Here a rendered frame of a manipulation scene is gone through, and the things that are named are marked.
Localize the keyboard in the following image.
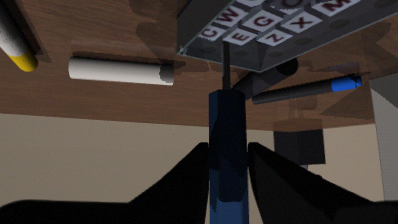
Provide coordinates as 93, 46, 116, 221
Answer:
176, 0, 398, 73

